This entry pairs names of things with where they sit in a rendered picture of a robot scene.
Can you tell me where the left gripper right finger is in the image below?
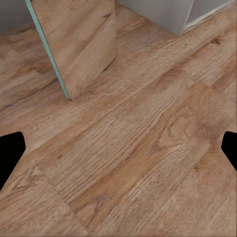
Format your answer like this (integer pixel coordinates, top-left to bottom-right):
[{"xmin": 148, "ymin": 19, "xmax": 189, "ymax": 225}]
[{"xmin": 221, "ymin": 131, "xmax": 237, "ymax": 171}]

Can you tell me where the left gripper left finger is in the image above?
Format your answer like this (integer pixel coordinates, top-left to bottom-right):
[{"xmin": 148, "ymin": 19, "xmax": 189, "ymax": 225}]
[{"xmin": 0, "ymin": 131, "xmax": 26, "ymax": 191}]

